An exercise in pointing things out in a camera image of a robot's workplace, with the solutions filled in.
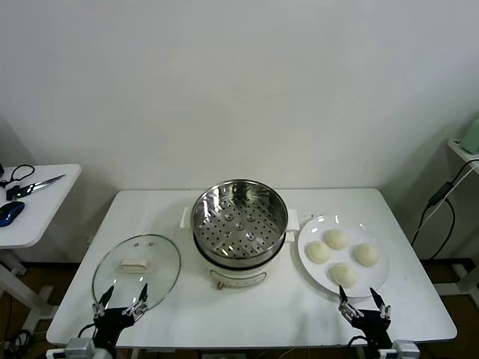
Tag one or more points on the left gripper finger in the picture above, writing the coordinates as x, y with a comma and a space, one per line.
106, 297
143, 295

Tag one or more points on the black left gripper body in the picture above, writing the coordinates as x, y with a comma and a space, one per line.
110, 323

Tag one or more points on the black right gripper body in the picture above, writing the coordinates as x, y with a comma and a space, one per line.
374, 325

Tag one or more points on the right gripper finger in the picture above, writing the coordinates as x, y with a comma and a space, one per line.
378, 299
343, 297

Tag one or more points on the white steamed baozi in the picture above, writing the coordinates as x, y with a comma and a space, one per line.
366, 254
343, 275
337, 238
318, 252

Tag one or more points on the steel steamer basket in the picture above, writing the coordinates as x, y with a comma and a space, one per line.
239, 224

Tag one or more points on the white round plate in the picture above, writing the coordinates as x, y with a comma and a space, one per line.
312, 267

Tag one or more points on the white side table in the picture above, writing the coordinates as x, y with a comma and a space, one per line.
45, 209

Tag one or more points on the blue computer mouse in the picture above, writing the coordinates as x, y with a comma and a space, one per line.
10, 213

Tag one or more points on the white shelf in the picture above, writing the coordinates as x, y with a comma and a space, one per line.
458, 147

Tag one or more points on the pale green appliance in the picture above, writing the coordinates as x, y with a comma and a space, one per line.
472, 138

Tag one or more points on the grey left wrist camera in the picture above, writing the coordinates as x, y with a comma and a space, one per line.
79, 348

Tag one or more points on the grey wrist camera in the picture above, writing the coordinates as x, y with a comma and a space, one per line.
79, 348
406, 349

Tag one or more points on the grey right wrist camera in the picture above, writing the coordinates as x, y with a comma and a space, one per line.
406, 349

